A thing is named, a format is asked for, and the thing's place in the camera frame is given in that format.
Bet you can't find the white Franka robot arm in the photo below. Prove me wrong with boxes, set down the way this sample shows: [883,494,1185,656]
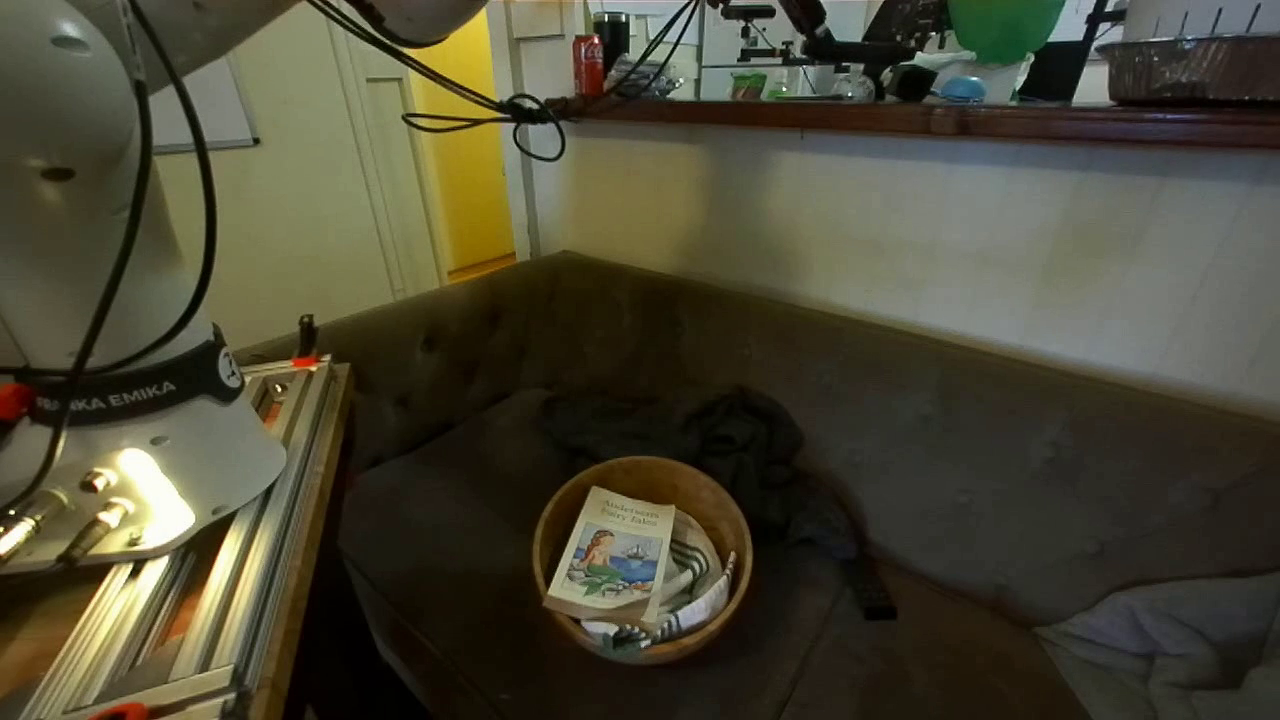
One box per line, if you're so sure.
[0,0,296,572]

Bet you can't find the round wooden bowl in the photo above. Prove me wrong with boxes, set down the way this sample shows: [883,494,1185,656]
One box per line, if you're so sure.
[533,456,750,668]

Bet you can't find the dark fleece cloth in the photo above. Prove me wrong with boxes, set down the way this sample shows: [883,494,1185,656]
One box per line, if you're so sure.
[535,389,896,619]

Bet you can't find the white striped items in bowl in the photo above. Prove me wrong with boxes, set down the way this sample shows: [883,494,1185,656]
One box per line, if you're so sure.
[583,513,734,652]

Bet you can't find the dark brown couch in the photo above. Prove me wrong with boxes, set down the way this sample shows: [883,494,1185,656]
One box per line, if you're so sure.
[235,247,1280,720]

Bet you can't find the grey pillow on couch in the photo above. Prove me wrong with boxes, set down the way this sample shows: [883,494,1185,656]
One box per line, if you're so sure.
[1034,572,1280,720]

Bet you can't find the illustrated paperback book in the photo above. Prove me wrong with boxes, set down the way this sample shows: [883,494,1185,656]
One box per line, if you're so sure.
[542,486,677,619]

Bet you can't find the red can on shelf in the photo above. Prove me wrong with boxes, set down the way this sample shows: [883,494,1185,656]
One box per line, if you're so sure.
[571,33,604,101]

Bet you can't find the green balloon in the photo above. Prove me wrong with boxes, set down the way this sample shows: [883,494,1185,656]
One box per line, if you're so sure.
[946,0,1062,65]

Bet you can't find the metal dish rack tray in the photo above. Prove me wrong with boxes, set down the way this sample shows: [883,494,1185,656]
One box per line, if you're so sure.
[1098,35,1280,104]

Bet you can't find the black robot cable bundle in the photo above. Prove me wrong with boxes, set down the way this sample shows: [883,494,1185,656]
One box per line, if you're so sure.
[0,0,702,515]

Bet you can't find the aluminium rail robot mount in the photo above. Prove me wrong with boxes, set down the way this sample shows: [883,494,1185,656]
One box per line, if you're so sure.
[0,355,353,720]

